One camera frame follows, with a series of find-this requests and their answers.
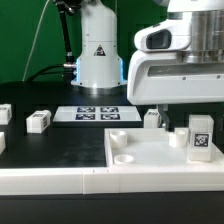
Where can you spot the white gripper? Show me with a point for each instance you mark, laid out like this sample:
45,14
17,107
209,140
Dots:
161,79

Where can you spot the white square table top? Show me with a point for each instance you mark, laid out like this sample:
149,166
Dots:
149,147

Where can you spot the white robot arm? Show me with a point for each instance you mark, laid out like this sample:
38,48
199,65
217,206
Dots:
99,68

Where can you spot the white marker tag sheet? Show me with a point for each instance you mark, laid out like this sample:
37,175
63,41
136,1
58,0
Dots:
96,114

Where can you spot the white fence obstacle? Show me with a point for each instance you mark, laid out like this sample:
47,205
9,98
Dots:
111,179

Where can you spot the white block left edge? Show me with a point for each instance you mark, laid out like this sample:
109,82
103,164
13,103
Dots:
2,142

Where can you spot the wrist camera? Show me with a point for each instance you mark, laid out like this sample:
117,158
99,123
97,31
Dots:
169,35

